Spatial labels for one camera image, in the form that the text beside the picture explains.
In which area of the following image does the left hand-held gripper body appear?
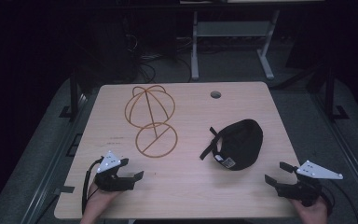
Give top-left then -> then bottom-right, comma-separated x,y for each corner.
93,150 -> 136,192

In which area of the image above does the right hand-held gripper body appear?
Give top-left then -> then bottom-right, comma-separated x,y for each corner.
275,160 -> 344,207

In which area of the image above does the person's right hand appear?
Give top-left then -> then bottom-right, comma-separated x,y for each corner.
289,198 -> 328,224

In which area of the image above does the person's left hand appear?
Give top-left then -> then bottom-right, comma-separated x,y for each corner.
80,183 -> 122,224

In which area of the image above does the black cap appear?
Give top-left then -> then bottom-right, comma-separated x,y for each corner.
200,119 -> 264,172

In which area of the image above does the black metal stand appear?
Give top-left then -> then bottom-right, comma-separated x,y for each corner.
323,64 -> 351,123
59,70 -> 83,123

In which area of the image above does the black cable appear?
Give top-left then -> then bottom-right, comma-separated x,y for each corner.
81,157 -> 104,216
319,179 -> 358,224

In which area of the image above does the gold wire hat stand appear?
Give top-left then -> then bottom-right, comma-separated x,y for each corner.
124,84 -> 179,159

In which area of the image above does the aluminium floor rail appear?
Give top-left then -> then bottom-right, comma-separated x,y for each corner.
310,92 -> 358,217
20,92 -> 90,224

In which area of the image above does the black table edge bracket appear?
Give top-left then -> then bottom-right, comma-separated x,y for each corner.
53,185 -> 76,196

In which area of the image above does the tangle of floor cables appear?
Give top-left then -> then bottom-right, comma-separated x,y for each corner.
122,18 -> 194,84

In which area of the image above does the white metal desk frame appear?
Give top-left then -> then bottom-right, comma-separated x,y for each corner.
190,9 -> 282,81

